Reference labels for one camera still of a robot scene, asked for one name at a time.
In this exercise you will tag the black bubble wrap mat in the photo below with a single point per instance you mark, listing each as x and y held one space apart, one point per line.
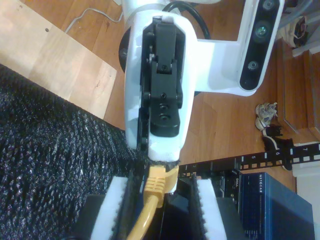
50 162

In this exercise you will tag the beige cloth bag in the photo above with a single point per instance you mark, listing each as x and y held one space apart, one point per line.
297 30

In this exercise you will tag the black perforated rack frame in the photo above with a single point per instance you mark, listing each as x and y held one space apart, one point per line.
260 158

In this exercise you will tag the white camera bar with bracket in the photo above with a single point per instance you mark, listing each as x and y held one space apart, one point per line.
260 50

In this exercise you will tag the brown wooden furniture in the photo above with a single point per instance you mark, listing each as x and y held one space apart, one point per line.
300 100

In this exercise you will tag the blue Netgear network switch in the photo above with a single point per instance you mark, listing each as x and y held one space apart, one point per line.
275 212

